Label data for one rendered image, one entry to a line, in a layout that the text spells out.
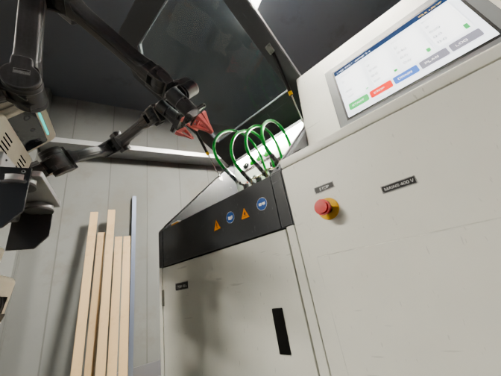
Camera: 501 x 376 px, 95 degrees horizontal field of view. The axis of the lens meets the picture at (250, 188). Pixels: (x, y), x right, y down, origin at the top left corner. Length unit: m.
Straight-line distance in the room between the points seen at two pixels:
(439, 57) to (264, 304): 0.87
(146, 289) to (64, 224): 1.06
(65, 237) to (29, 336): 0.83
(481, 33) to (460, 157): 0.50
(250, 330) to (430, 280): 0.45
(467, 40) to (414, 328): 0.76
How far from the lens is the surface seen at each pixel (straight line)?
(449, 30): 1.02
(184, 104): 0.90
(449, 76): 0.61
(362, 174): 0.56
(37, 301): 2.92
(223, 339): 0.83
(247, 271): 0.71
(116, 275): 2.63
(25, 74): 0.85
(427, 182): 0.54
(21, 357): 2.94
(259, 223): 0.68
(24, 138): 1.08
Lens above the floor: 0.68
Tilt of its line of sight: 22 degrees up
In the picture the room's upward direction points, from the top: 10 degrees counter-clockwise
